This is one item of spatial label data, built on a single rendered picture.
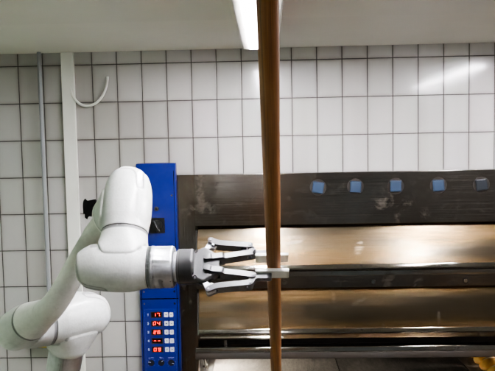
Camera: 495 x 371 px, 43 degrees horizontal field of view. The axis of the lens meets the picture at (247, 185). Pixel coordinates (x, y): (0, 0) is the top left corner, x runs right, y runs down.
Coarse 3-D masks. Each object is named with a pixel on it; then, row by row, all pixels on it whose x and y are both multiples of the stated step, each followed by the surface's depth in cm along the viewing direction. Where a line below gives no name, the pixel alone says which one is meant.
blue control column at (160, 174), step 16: (160, 176) 252; (176, 176) 254; (160, 192) 252; (176, 192) 253; (160, 208) 252; (176, 208) 252; (176, 224) 253; (160, 240) 253; (176, 240) 253; (176, 288) 255; (160, 304) 255; (176, 304) 255; (176, 320) 256; (176, 336) 256; (144, 352) 257; (144, 368) 257
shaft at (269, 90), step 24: (264, 0) 79; (264, 24) 82; (264, 48) 85; (264, 72) 88; (264, 96) 92; (264, 120) 96; (264, 144) 101; (264, 168) 105; (264, 192) 111; (264, 216) 118
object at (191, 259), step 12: (180, 252) 131; (192, 252) 131; (204, 252) 134; (180, 264) 130; (192, 264) 130; (204, 264) 132; (216, 264) 132; (180, 276) 130; (192, 276) 131; (204, 276) 130; (216, 276) 131
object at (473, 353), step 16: (288, 352) 243; (304, 352) 243; (320, 352) 243; (336, 352) 243; (352, 352) 243; (368, 352) 242; (384, 352) 242; (400, 352) 242; (416, 352) 242; (432, 352) 242; (448, 352) 241; (464, 352) 241; (480, 352) 241
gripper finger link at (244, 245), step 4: (208, 240) 136; (212, 240) 136; (216, 240) 136; (220, 240) 136; (216, 244) 135; (220, 244) 135; (224, 244) 135; (228, 244) 135; (232, 244) 135; (236, 244) 135; (240, 244) 135; (244, 244) 135; (248, 244) 135; (252, 244) 135; (220, 248) 136; (224, 248) 136; (228, 248) 136; (232, 248) 136; (236, 248) 135; (240, 248) 135; (244, 248) 136
